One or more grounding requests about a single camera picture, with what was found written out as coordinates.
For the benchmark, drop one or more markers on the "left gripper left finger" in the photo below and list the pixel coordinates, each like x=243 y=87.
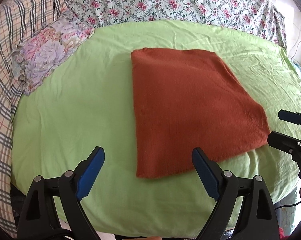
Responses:
x=52 y=208

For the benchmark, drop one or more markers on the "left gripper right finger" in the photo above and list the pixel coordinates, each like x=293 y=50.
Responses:
x=256 y=219

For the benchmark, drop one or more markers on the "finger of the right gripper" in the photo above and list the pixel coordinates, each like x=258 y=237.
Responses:
x=288 y=145
x=294 y=118

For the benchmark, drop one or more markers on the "orange knit sweater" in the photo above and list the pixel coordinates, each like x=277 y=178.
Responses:
x=185 y=99

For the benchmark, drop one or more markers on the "light green bed sheet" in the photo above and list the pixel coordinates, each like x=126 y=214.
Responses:
x=88 y=102

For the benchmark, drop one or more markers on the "white floral rose bedspread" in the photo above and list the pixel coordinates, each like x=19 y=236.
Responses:
x=255 y=17

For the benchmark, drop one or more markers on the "pastel floral pillow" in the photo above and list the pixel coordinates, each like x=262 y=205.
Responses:
x=35 y=59

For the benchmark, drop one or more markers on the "plaid checked blanket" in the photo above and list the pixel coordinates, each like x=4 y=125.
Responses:
x=20 y=20

